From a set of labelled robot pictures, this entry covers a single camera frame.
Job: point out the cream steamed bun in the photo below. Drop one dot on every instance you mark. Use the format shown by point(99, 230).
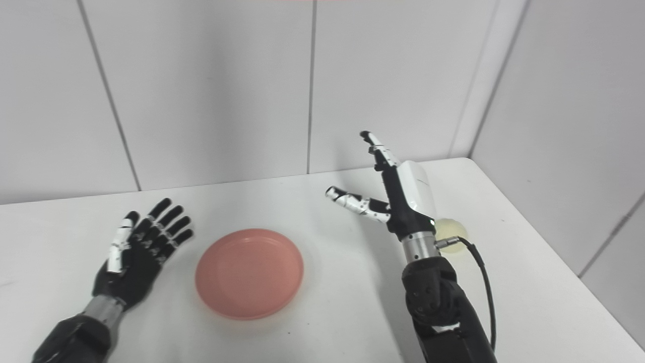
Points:
point(453, 229)

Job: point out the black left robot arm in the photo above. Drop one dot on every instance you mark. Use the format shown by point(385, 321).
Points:
point(75, 338)

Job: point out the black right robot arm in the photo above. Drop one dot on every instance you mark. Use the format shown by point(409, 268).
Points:
point(433, 302)

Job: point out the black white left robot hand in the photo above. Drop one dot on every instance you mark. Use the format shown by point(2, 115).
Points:
point(133, 275)

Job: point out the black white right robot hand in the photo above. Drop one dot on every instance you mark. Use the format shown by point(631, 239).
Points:
point(405, 212)

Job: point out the pink round plate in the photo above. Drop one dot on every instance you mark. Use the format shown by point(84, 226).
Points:
point(249, 275)

